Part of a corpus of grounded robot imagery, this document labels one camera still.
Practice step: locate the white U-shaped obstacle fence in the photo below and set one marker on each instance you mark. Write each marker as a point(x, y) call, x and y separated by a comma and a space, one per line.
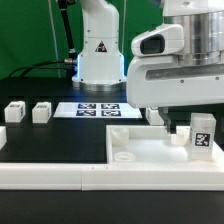
point(200, 175)

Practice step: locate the white marker sheet with tags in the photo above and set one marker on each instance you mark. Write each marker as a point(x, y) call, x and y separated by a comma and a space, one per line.
point(96, 110)

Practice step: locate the white square table top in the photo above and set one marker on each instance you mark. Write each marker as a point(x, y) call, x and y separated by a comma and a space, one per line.
point(147, 144)

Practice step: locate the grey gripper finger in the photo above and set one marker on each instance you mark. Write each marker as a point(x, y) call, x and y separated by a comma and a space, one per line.
point(168, 122)

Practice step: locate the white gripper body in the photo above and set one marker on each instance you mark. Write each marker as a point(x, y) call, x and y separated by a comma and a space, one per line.
point(156, 79)

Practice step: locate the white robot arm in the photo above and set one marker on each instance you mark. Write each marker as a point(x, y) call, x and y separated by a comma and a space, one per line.
point(179, 63)

